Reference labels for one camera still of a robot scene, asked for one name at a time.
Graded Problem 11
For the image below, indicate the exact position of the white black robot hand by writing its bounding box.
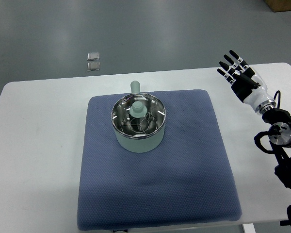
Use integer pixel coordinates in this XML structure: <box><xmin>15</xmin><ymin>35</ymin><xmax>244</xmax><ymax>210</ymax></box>
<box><xmin>217</xmin><ymin>50</ymin><xmax>276</xmax><ymax>115</ymax></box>

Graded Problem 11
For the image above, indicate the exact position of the glass lid with green knob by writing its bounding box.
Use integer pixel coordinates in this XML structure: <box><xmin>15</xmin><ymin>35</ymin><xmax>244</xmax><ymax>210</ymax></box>
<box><xmin>111</xmin><ymin>93</ymin><xmax>166</xmax><ymax>139</ymax></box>

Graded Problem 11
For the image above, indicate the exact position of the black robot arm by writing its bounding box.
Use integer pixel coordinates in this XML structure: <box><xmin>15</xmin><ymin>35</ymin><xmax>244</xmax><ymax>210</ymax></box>
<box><xmin>217</xmin><ymin>50</ymin><xmax>291</xmax><ymax>227</ymax></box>

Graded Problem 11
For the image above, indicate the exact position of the green pot with steel interior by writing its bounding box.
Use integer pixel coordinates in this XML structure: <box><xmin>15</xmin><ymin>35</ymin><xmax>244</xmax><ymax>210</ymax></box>
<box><xmin>111</xmin><ymin>81</ymin><xmax>166</xmax><ymax>153</ymax></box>

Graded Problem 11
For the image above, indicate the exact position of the brown cardboard box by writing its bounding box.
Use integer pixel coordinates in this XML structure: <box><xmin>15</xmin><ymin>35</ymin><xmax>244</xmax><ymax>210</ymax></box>
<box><xmin>265</xmin><ymin>0</ymin><xmax>291</xmax><ymax>12</ymax></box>

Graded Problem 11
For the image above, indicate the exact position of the blue quilted mat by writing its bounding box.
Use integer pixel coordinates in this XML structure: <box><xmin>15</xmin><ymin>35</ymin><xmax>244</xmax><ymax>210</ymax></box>
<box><xmin>77</xmin><ymin>90</ymin><xmax>242</xmax><ymax>231</ymax></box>

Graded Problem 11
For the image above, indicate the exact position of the upper metal floor plate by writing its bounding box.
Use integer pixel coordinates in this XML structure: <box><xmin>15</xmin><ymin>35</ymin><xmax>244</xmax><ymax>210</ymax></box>
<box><xmin>87</xmin><ymin>52</ymin><xmax>100</xmax><ymax>61</ymax></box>

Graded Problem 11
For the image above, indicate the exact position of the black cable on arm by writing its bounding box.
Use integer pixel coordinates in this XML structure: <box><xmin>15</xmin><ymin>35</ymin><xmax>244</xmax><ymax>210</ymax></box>
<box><xmin>273</xmin><ymin>90</ymin><xmax>282</xmax><ymax>107</ymax></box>

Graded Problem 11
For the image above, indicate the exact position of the wire steaming rack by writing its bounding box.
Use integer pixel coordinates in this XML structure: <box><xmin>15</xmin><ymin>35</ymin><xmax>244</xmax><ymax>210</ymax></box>
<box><xmin>121</xmin><ymin>116</ymin><xmax>158</xmax><ymax>136</ymax></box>

